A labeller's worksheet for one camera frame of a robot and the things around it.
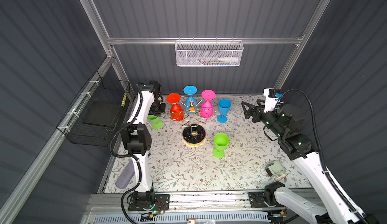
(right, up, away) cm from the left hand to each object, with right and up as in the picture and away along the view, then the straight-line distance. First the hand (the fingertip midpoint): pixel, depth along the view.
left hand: (158, 114), depth 91 cm
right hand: (+48, +6, -26) cm, 55 cm away
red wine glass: (+12, +1, -5) cm, 13 cm away
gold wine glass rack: (+21, -14, +5) cm, 26 cm away
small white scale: (+65, -28, -12) cm, 72 cm away
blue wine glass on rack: (+21, +7, -18) cm, 28 cm away
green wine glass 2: (+38, -15, -5) cm, 41 cm away
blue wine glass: (+41, +5, +3) cm, 41 cm away
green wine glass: (-4, -7, +11) cm, 13 cm away
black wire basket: (-27, 0, -19) cm, 34 cm away
